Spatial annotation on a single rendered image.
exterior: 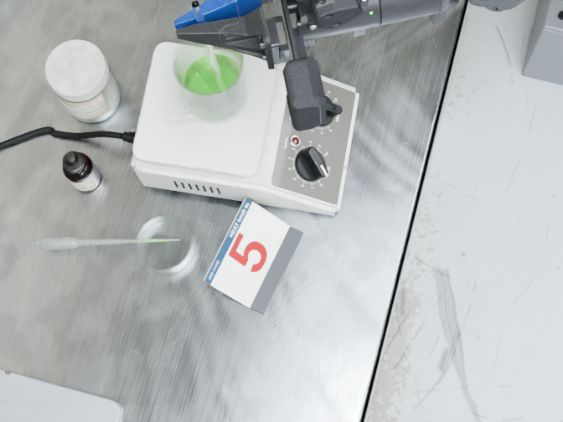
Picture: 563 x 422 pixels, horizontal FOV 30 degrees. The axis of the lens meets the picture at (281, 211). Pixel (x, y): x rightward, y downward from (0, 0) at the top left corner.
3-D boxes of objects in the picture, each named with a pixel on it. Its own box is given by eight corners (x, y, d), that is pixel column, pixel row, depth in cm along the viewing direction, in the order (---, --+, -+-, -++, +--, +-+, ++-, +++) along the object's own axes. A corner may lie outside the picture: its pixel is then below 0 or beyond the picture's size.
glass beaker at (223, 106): (239, 136, 97) (230, 104, 89) (174, 117, 98) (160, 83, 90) (262, 69, 99) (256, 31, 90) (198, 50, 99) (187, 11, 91)
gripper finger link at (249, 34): (266, 29, 84) (260, -3, 78) (275, 71, 83) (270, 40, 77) (181, 47, 84) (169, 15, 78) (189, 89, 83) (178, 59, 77)
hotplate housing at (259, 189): (359, 97, 106) (361, 66, 99) (338, 220, 103) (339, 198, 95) (147, 65, 108) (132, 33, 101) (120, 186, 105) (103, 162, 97)
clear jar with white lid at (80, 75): (66, 69, 109) (46, 38, 101) (124, 70, 108) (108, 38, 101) (62, 125, 107) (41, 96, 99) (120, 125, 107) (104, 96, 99)
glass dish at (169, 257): (170, 209, 104) (167, 203, 102) (206, 249, 103) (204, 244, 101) (128, 245, 103) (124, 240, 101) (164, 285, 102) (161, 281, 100)
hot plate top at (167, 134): (280, 60, 99) (280, 57, 98) (257, 180, 96) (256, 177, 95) (157, 43, 100) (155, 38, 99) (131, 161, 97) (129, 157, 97)
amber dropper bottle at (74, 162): (78, 160, 106) (61, 137, 99) (105, 169, 106) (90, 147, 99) (67, 187, 105) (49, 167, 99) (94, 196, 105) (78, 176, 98)
